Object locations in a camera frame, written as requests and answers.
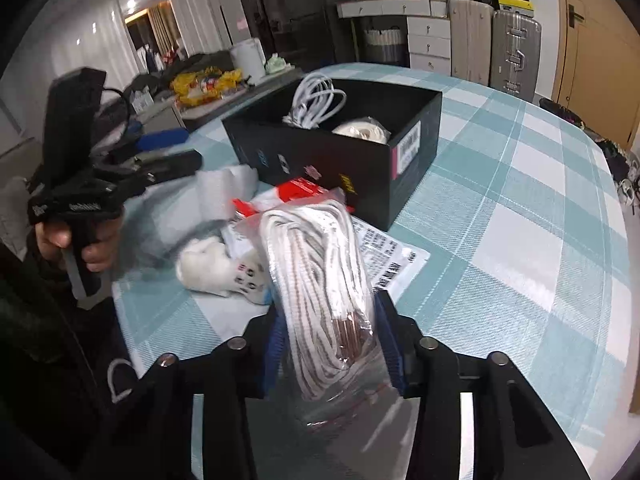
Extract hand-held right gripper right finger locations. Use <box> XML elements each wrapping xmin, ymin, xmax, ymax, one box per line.
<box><xmin>372</xmin><ymin>290</ymin><xmax>593</xmax><ymax>480</ymax></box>

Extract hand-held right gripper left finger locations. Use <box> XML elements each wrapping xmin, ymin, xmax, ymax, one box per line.
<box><xmin>117</xmin><ymin>310</ymin><xmax>288</xmax><ymax>480</ymax></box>

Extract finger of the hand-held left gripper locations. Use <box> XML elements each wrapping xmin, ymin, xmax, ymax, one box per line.
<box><xmin>132</xmin><ymin>150</ymin><xmax>203</xmax><ymax>184</ymax></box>
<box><xmin>134</xmin><ymin>129</ymin><xmax>190</xmax><ymax>153</ymax></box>

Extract clear bag of white rope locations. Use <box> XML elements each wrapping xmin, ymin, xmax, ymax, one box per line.
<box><xmin>234</xmin><ymin>199</ymin><xmax>398</xmax><ymax>423</ymax></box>

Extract white printed mailer bag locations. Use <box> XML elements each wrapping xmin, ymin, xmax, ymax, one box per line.
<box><xmin>222</xmin><ymin>216</ymin><xmax>431</xmax><ymax>303</ymax></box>

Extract white plush toy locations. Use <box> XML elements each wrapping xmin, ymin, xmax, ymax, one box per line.
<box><xmin>176</xmin><ymin>236</ymin><xmax>274</xmax><ymax>306</ymax></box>

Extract red and white packet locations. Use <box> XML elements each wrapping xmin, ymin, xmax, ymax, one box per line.
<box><xmin>231</xmin><ymin>176</ymin><xmax>357</xmax><ymax>222</ymax></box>

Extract black cardboard box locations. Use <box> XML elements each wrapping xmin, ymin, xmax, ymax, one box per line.
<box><xmin>221</xmin><ymin>78</ymin><xmax>444</xmax><ymax>232</ymax></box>

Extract light green soft item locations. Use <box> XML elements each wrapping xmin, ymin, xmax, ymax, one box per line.
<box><xmin>264</xmin><ymin>53</ymin><xmax>294</xmax><ymax>77</ymax></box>

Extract person's left hand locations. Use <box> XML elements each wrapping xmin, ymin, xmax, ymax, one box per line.
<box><xmin>35</xmin><ymin>221</ymin><xmax>119</xmax><ymax>274</ymax></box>

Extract yellow snack bags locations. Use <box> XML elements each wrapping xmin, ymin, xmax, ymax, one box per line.
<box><xmin>170</xmin><ymin>66</ymin><xmax>244</xmax><ymax>107</ymax></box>

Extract white cylindrical bin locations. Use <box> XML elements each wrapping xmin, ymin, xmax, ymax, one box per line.
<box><xmin>229</xmin><ymin>38</ymin><xmax>267</xmax><ymax>84</ymax></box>

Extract dark glass cabinet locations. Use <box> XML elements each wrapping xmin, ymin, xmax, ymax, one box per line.
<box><xmin>232</xmin><ymin>0</ymin><xmax>281</xmax><ymax>61</ymax></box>

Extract teal checked tablecloth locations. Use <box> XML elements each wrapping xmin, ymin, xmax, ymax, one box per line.
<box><xmin>112</xmin><ymin>62</ymin><xmax>635</xmax><ymax>463</ymax></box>

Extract person's dark jacket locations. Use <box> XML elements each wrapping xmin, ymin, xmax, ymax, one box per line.
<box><xmin>0</xmin><ymin>240</ymin><xmax>201</xmax><ymax>480</ymax></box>

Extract grey refrigerator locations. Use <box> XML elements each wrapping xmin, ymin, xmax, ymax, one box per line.
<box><xmin>275</xmin><ymin>0</ymin><xmax>357</xmax><ymax>68</ymax></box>

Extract woven laundry basket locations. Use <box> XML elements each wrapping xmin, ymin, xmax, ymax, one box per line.
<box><xmin>361</xmin><ymin>26</ymin><xmax>407</xmax><ymax>64</ymax></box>

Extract white desk with drawers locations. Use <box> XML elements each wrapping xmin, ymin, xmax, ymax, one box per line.
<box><xmin>336</xmin><ymin>0</ymin><xmax>455</xmax><ymax>77</ymax></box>

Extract shoes on floor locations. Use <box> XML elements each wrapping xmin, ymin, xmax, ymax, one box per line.
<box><xmin>592</xmin><ymin>132</ymin><xmax>640</xmax><ymax>213</ymax></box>

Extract silver suitcase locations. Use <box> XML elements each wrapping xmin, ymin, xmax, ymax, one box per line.
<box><xmin>489</xmin><ymin>8</ymin><xmax>544</xmax><ymax>104</ymax></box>

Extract yellow wooden door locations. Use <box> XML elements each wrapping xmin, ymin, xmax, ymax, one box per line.
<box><xmin>551</xmin><ymin>0</ymin><xmax>640</xmax><ymax>152</ymax></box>

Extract white coiled cable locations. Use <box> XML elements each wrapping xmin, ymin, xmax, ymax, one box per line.
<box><xmin>283</xmin><ymin>73</ymin><xmax>349</xmax><ymax>131</ymax></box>

